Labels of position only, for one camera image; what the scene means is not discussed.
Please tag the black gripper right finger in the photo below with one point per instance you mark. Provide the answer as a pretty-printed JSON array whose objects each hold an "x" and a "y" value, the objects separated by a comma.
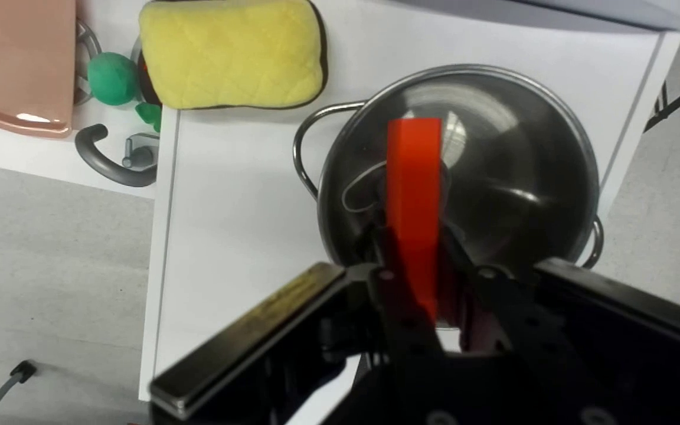
[{"x": 488, "y": 305}]

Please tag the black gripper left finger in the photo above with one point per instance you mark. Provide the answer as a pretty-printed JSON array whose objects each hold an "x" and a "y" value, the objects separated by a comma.
[{"x": 410, "y": 336}]

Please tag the white metal cabinet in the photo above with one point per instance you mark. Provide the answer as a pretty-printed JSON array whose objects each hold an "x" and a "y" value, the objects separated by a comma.
[{"x": 231, "y": 220}]

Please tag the steel cooking pot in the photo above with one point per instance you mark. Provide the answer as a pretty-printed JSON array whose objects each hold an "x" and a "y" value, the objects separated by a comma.
[{"x": 518, "y": 171}]

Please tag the yellow sponge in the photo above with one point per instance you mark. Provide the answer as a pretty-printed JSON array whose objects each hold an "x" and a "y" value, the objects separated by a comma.
[{"x": 235, "y": 52}]

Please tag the green ball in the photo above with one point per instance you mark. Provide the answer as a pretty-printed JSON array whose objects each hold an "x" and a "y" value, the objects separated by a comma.
[{"x": 112, "y": 79}]

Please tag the pink tray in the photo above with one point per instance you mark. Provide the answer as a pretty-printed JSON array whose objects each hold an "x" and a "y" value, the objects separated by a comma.
[{"x": 35, "y": 65}]

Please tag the orange block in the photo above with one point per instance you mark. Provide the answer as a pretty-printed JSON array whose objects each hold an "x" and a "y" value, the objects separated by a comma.
[{"x": 413, "y": 204}]

